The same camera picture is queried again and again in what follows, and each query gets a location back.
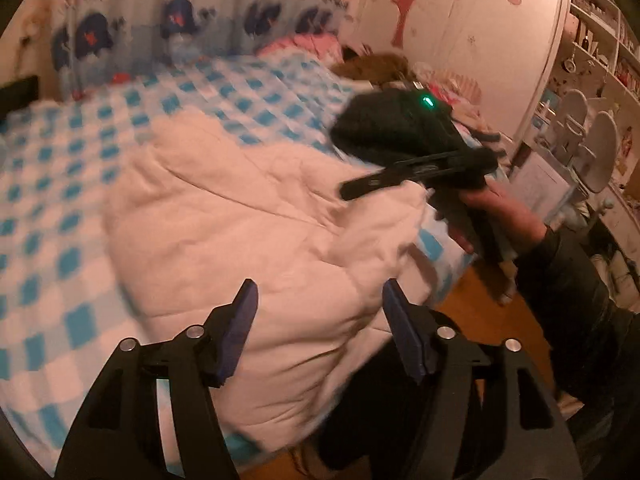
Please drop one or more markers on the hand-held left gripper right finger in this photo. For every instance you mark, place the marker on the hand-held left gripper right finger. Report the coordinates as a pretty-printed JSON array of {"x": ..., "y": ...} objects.
[{"x": 407, "y": 340}]

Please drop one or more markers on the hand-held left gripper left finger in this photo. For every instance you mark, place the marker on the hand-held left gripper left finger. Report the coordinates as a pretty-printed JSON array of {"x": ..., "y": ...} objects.
[{"x": 235, "y": 340}]

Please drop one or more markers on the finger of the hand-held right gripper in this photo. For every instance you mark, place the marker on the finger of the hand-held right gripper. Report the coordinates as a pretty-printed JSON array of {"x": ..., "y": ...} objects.
[{"x": 390, "y": 177}]

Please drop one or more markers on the cream quilted blanket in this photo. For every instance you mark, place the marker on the cream quilted blanket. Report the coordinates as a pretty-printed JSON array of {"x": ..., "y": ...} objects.
[{"x": 250, "y": 240}]

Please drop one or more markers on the person's right forearm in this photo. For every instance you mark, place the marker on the person's right forearm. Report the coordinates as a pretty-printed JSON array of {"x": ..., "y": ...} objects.
[{"x": 575, "y": 300}]

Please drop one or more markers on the person's right hand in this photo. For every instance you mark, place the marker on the person's right hand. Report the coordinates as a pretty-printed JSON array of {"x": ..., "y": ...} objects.
[{"x": 515, "y": 225}]

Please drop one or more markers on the brown plush toy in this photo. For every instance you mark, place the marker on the brown plush toy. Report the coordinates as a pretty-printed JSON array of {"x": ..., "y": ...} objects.
[{"x": 375, "y": 65}]

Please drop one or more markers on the striped cloth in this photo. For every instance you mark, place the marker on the striped cloth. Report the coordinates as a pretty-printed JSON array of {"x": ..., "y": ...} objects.
[{"x": 450, "y": 82}]

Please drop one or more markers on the pink blanket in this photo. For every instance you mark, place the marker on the pink blanket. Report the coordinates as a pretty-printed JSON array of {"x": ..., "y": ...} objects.
[{"x": 310, "y": 42}]

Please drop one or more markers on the white wardrobe with tree decal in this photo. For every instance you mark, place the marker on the white wardrobe with tree decal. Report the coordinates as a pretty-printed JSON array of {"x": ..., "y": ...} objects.
[{"x": 475, "y": 25}]

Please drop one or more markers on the white paper sheet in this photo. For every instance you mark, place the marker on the white paper sheet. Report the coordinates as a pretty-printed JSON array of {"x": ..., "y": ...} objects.
[{"x": 542, "y": 185}]

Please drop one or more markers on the blue checkered bed sheet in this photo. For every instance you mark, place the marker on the blue checkered bed sheet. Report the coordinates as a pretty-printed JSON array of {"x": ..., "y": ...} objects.
[{"x": 65, "y": 260}]

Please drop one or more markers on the grey chair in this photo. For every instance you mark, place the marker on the grey chair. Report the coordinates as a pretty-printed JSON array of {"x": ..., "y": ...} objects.
[{"x": 595, "y": 150}]

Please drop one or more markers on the whale print bed bumper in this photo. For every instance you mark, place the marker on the whale print bed bumper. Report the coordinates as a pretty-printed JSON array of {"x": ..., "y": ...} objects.
[{"x": 210, "y": 25}]

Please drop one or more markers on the white wall shelf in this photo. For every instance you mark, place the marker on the white wall shelf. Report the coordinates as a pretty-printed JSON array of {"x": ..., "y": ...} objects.
[{"x": 600, "y": 35}]

